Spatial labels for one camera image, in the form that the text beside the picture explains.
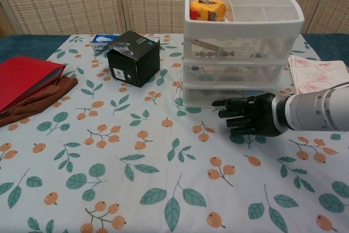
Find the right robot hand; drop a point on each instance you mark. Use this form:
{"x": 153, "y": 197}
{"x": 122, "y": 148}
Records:
{"x": 253, "y": 118}

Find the clear drawer with green board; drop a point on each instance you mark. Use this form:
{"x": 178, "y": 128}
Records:
{"x": 199, "y": 96}

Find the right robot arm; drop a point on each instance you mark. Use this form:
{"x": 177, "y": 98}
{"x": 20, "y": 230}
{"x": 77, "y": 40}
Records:
{"x": 316, "y": 110}

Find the clear drawer with dark disc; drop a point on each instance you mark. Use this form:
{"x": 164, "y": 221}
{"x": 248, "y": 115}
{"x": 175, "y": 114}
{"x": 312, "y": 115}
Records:
{"x": 245, "y": 73}

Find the clear plastic drawer organizer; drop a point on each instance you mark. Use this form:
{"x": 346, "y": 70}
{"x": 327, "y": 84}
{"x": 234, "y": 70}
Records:
{"x": 245, "y": 22}

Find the white notebook with red sketches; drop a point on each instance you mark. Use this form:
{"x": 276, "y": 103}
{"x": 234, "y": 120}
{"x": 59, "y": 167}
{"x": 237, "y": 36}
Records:
{"x": 316, "y": 74}

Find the wooden stick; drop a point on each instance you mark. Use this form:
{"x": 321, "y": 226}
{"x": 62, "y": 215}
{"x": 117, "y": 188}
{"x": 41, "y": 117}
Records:
{"x": 207, "y": 45}

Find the yellow tape measure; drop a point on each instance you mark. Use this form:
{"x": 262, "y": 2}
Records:
{"x": 207, "y": 9}

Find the floral patterned tablecloth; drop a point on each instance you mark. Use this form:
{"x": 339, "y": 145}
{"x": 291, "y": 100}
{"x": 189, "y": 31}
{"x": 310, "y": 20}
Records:
{"x": 136, "y": 162}

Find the black cardboard box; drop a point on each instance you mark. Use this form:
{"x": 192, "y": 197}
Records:
{"x": 136, "y": 64}

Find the blue white toothpaste box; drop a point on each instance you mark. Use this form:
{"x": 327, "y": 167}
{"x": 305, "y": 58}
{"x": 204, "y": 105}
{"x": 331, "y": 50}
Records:
{"x": 102, "y": 40}

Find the woven folding screen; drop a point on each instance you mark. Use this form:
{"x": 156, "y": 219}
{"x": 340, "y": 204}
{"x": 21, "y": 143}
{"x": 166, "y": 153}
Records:
{"x": 81, "y": 1}

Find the brown cloth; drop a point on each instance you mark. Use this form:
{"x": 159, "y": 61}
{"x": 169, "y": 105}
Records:
{"x": 41, "y": 102}

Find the red folder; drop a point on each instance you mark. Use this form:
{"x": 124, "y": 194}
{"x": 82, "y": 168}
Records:
{"x": 24, "y": 77}

